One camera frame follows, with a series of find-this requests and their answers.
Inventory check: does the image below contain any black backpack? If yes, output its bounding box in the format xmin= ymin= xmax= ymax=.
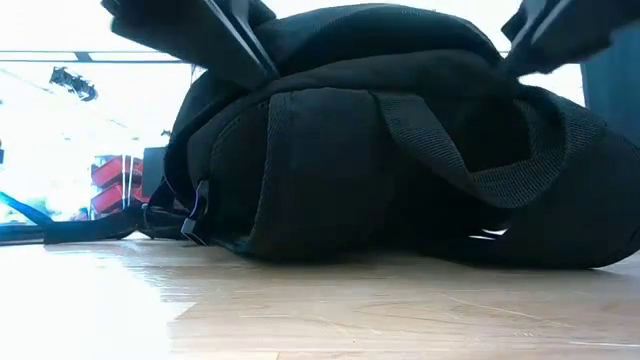
xmin=42 ymin=2 xmax=640 ymax=271

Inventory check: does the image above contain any red storage rack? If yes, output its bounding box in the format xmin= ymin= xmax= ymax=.
xmin=90 ymin=154 xmax=151 ymax=219

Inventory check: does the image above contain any black partition panel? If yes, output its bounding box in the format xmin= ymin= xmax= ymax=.
xmin=579 ymin=22 xmax=640 ymax=146

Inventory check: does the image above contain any black ceiling spotlight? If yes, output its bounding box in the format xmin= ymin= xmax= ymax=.
xmin=48 ymin=66 xmax=100 ymax=103

